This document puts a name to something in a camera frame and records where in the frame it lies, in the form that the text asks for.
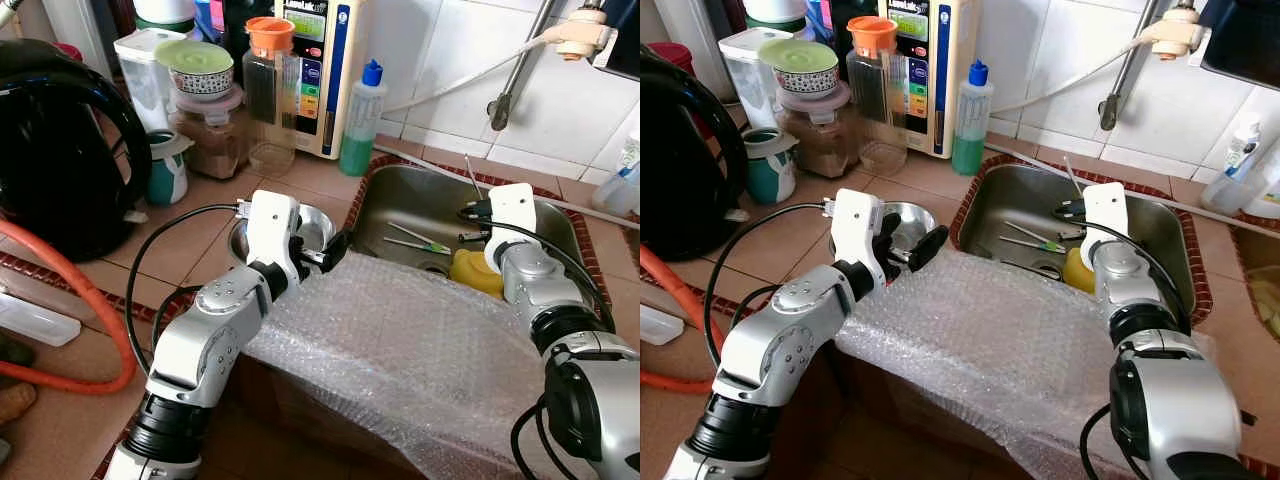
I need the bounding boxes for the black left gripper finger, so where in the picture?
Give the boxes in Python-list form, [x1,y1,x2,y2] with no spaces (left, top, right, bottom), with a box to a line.
[318,230,353,273]
[905,226,950,274]

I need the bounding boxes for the yellow plastic bowl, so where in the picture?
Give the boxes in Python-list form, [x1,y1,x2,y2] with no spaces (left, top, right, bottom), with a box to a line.
[1062,246,1099,295]
[447,247,506,301]

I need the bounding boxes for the small steel bowl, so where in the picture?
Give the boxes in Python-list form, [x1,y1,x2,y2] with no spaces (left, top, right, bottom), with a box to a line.
[228,202,338,266]
[878,201,938,253]

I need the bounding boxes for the stainless steel sink basin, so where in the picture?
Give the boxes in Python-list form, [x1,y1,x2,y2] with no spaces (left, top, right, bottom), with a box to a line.
[1232,222,1280,346]
[345,155,606,306]
[950,158,1213,323]

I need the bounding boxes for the green dish soap bottle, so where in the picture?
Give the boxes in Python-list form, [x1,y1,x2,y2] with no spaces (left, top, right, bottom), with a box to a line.
[950,59,996,177]
[338,58,389,178]

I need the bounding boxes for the clear bubble wrap sheet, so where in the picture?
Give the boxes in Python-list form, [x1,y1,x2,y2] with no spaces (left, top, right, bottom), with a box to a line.
[833,248,1216,480]
[243,248,566,480]

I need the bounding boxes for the jar of brown powder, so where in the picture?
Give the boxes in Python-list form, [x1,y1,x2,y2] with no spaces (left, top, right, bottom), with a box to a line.
[775,83,853,179]
[167,83,249,181]

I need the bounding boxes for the small clear spray bottle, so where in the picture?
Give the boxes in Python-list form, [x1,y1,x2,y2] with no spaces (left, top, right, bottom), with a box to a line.
[590,135,641,218]
[1200,122,1264,214]

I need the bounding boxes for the glass pitcher orange lid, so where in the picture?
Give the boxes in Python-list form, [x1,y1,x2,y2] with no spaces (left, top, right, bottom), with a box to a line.
[242,16,299,179]
[846,15,906,178]

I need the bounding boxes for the beige water ionizer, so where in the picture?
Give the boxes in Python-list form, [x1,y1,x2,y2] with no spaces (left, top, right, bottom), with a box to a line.
[878,0,968,161]
[273,0,367,161]

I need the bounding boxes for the patterned ceramic bowl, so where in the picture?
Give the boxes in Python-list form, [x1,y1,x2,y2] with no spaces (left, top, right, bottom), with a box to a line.
[757,38,841,99]
[153,38,237,100]

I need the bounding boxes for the white bottle yellow cap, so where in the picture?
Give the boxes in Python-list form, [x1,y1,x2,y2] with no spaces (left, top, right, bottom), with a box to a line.
[1250,140,1280,221]

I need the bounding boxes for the black electric kettle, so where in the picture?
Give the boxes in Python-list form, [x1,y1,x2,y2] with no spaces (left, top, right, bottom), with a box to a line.
[640,45,749,263]
[0,38,153,264]

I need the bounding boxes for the flat white plastic box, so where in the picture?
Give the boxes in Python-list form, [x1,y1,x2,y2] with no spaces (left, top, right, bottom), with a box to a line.
[640,303,687,347]
[0,290,83,348]

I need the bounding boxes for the clear plastic jug white lid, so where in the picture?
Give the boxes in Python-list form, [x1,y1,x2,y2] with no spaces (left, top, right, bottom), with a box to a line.
[113,27,186,136]
[718,27,791,131]

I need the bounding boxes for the dark blue tray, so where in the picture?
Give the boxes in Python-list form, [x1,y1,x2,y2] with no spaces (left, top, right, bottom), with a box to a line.
[598,0,641,81]
[1200,0,1280,91]

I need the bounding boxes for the blue and pink packet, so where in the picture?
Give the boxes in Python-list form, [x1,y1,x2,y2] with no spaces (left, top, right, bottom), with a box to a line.
[808,0,837,46]
[195,0,227,43]

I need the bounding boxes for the white canister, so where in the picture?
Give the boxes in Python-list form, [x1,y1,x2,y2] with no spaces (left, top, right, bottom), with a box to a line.
[133,0,198,33]
[742,0,809,31]

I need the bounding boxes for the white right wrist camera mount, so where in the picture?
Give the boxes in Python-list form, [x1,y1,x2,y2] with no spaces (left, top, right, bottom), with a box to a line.
[485,183,538,273]
[1082,181,1131,253]

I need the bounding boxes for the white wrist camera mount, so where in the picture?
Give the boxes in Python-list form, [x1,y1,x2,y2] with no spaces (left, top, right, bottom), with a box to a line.
[244,189,303,273]
[831,187,887,271]
[1082,181,1131,253]
[485,183,538,273]

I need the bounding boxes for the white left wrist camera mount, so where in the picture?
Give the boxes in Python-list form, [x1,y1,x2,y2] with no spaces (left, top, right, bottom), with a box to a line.
[831,187,887,271]
[244,189,303,273]

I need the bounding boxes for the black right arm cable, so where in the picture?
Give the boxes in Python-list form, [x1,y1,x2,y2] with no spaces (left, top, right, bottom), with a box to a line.
[488,220,617,333]
[1085,220,1193,331]

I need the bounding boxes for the white faucet hose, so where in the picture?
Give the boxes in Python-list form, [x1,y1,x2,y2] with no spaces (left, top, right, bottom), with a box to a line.
[383,30,561,114]
[990,30,1161,114]

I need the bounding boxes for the orange hose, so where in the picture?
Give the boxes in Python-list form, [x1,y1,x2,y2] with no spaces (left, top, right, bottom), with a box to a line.
[0,218,139,394]
[640,245,728,394]

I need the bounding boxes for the wall faucet white diverter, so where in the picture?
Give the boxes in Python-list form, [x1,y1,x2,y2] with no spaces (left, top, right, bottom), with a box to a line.
[1097,0,1209,132]
[487,0,613,132]

